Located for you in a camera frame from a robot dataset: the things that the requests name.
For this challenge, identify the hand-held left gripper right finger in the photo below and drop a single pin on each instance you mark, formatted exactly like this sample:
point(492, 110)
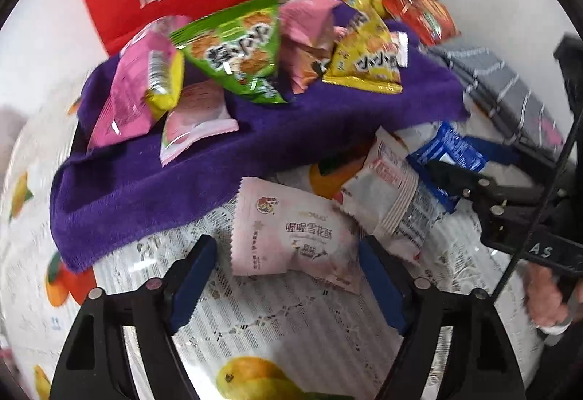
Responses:
point(382, 286)

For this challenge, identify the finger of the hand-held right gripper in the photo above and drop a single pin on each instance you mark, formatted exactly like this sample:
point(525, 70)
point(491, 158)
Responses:
point(498, 154)
point(469, 188)

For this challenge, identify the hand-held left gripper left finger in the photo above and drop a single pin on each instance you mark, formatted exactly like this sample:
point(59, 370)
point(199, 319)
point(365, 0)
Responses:
point(191, 281)

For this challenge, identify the blue snack packet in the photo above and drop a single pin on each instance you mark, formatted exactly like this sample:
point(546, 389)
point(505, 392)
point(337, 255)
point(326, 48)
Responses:
point(455, 149)

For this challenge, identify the white pink nougat packet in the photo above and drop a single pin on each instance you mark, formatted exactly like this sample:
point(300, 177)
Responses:
point(282, 236)

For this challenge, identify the pink peach candy packet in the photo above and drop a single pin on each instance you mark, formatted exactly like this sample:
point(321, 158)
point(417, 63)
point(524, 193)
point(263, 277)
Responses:
point(196, 117)

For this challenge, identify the person's right hand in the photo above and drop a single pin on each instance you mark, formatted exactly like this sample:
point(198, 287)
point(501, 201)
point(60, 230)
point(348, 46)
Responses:
point(544, 295)

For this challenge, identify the grey checked cloth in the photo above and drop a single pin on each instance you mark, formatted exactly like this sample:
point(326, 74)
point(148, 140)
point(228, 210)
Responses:
point(492, 81)

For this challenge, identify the white striped snack packet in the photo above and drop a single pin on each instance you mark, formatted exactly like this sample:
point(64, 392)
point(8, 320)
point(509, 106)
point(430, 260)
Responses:
point(387, 190)

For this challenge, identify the fruit print tablecloth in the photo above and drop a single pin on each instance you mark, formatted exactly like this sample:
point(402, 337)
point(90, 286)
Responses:
point(273, 327)

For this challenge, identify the purple towel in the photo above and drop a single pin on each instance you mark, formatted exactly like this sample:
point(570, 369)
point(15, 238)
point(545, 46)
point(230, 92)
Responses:
point(159, 186)

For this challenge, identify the red snack packet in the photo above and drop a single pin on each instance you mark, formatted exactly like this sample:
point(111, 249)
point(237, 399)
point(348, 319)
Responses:
point(423, 17)

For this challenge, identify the yellow biscuit packet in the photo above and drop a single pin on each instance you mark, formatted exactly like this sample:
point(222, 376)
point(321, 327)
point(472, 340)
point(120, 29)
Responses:
point(364, 63)

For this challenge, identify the large pink snack pouch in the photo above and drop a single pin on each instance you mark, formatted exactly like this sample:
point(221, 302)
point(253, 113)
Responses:
point(127, 95)

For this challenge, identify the yellow green snack packet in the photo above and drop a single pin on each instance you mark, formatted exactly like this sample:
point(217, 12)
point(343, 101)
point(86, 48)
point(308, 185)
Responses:
point(166, 86)

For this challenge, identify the crumpled pink snack packet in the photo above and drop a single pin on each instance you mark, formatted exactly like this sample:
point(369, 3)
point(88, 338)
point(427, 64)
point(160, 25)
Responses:
point(305, 31)

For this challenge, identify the green cracker packet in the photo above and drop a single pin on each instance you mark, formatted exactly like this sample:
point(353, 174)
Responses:
point(237, 49)

